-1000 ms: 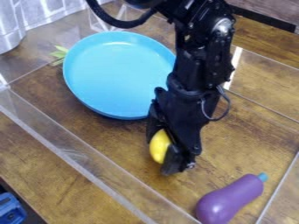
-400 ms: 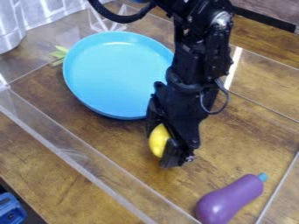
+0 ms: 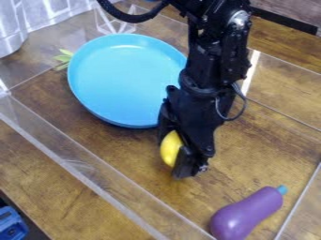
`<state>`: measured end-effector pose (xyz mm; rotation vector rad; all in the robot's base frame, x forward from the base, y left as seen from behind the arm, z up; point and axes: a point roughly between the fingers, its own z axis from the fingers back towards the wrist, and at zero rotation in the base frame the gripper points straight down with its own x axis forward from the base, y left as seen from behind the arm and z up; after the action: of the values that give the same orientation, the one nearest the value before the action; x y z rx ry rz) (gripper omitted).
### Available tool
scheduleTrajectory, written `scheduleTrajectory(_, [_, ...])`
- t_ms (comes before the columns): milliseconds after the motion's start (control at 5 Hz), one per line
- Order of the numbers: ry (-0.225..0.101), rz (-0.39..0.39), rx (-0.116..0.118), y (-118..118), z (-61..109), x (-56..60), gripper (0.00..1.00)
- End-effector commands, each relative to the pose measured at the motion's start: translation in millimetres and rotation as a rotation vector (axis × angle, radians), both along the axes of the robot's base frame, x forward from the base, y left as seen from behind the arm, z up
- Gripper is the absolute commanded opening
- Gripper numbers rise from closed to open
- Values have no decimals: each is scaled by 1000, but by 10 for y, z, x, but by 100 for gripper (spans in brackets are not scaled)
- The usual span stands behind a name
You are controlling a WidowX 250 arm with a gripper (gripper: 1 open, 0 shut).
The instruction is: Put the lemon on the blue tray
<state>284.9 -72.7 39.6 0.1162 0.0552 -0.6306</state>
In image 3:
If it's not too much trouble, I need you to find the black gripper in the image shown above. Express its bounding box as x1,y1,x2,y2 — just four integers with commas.
156,69,237,180

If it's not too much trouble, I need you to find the blue oval tray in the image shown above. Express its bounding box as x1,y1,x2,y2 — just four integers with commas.
69,34,186,128

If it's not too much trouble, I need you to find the green leafy toy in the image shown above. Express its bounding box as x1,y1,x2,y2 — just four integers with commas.
54,49,74,70

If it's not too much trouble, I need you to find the clear acrylic enclosure wall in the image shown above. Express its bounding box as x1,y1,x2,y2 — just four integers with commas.
0,10,321,240

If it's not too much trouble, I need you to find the purple toy eggplant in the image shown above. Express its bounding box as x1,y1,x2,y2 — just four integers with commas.
210,185,288,240

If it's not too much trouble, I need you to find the yellow toy lemon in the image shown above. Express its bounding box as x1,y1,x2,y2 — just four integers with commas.
161,130,184,168

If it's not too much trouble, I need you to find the black braided cable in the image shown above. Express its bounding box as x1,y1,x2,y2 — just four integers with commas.
95,0,172,24

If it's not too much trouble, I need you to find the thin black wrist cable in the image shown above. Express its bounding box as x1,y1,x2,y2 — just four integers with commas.
214,82,249,122

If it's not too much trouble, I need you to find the blue device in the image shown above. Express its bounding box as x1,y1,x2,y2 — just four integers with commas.
0,206,30,240

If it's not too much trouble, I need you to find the dark baseboard strip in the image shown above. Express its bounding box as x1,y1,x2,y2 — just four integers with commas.
231,0,320,36

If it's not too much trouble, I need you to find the grey checkered curtain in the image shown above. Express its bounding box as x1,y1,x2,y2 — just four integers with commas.
0,0,98,58

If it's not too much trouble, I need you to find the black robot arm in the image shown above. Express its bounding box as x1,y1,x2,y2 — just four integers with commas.
158,0,252,179

